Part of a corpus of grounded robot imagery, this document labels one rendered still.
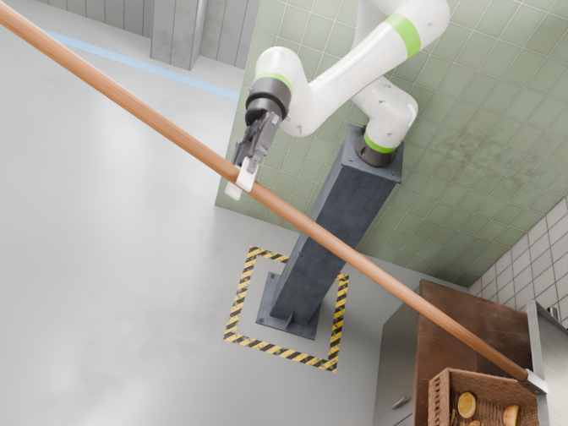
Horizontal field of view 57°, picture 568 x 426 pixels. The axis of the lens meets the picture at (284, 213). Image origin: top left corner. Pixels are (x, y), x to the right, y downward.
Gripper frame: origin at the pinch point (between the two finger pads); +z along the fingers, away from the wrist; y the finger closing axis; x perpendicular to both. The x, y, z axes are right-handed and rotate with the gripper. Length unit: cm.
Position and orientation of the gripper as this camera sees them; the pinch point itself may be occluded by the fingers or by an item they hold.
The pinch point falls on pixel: (242, 178)
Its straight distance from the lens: 100.3
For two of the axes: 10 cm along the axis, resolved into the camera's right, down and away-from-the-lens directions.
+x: -7.6, -5.2, -3.9
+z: -2.0, 7.6, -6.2
